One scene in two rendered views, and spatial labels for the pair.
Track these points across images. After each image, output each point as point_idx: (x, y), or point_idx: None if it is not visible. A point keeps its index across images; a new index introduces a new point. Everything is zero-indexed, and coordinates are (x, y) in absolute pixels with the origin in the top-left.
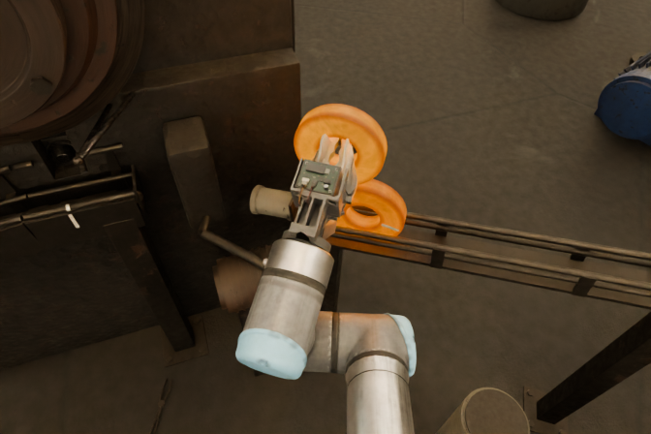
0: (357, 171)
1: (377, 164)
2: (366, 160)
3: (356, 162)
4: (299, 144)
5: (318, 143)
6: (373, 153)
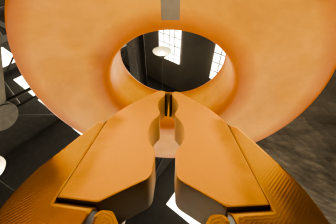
0: (80, 31)
1: (38, 79)
2: (76, 85)
3: (101, 72)
4: (298, 96)
5: (231, 107)
6: (70, 107)
